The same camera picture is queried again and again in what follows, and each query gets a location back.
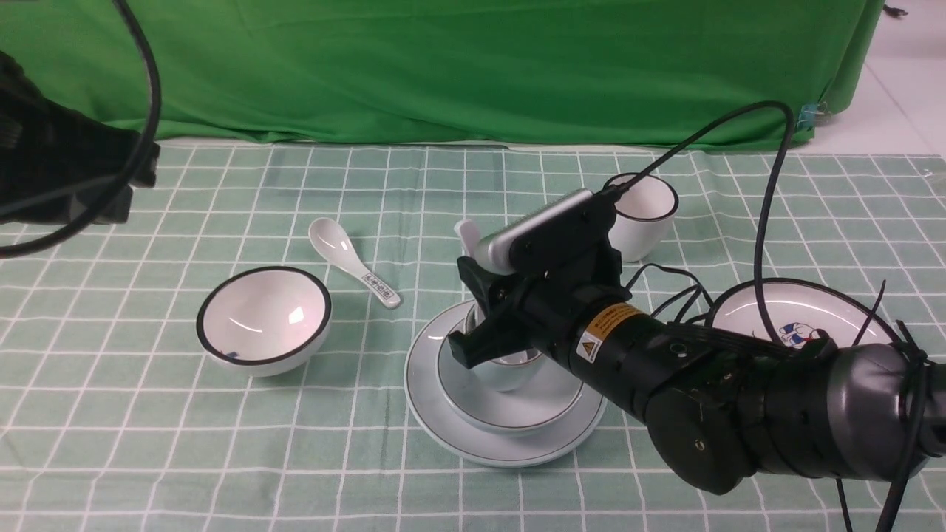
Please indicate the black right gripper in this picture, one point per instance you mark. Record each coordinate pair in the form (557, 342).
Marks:
(542, 312)

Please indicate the pale blue cup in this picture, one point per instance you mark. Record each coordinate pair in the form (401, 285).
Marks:
(509, 372)

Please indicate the plain white spoon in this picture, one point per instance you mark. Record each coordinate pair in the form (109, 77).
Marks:
(469, 235)

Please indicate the pale blue bowl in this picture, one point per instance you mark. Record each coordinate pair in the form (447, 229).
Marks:
(549, 395)

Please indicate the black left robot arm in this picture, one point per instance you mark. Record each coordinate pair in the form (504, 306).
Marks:
(62, 168)

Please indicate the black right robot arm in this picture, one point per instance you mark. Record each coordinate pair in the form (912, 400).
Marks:
(718, 406)

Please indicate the pale blue plate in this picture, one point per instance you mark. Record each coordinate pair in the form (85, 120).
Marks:
(489, 449)

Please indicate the white cup black rim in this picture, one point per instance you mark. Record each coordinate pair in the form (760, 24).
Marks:
(644, 216)

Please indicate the white spoon with pattern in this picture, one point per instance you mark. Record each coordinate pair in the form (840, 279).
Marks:
(332, 242)

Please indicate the white bowl black rim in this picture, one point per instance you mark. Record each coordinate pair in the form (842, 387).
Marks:
(266, 321)

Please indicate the green checkered tablecloth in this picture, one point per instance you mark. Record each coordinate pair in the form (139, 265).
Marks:
(113, 418)

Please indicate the green backdrop cloth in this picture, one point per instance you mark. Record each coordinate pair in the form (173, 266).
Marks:
(646, 73)

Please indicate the white illustrated plate black rim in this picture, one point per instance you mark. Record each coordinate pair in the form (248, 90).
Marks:
(800, 312)

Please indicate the blue clip on backdrop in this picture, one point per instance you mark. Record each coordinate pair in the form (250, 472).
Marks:
(808, 117)

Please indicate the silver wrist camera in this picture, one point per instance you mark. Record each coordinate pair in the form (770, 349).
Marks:
(551, 236)

